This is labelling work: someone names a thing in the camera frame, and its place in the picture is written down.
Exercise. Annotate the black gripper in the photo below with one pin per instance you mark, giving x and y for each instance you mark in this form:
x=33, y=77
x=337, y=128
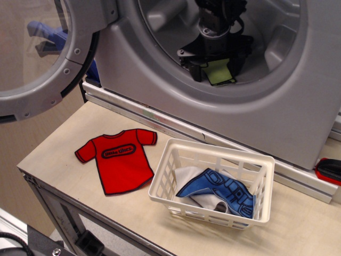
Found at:
x=210, y=46

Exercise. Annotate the green felt cloth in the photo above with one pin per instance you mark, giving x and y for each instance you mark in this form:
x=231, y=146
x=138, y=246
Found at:
x=218, y=72

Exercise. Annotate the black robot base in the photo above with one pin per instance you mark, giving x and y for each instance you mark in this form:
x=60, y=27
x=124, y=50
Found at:
x=29, y=241

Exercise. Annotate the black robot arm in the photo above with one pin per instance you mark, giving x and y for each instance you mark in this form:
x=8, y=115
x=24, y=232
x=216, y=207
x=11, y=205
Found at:
x=218, y=15

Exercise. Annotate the grey toy washing machine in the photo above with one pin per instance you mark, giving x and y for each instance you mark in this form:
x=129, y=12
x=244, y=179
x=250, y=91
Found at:
x=286, y=96

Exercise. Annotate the white plastic laundry basket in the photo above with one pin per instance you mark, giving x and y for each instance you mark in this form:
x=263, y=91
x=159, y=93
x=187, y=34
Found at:
x=255, y=171

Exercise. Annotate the white felt cloth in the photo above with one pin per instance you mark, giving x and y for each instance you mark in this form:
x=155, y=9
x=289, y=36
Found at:
x=208, y=201

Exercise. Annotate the blue felt pants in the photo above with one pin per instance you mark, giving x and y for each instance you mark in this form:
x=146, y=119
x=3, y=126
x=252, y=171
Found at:
x=239, y=200

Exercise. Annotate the red felt t-shirt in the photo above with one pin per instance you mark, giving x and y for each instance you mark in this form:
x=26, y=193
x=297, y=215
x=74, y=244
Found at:
x=120, y=159

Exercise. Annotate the red and black tool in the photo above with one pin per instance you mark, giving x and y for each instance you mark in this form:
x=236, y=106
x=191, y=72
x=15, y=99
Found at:
x=328, y=170

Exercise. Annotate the round grey washer door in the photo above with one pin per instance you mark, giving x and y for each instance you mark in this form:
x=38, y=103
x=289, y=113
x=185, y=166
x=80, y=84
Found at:
x=31, y=85

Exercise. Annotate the aluminium profile rail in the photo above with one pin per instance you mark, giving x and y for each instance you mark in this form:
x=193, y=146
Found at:
x=288, y=174

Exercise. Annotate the blue clamp handle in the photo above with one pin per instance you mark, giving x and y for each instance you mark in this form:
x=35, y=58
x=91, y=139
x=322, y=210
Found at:
x=55, y=38

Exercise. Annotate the metal table frame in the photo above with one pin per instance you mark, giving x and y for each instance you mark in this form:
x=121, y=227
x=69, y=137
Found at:
x=65, y=213

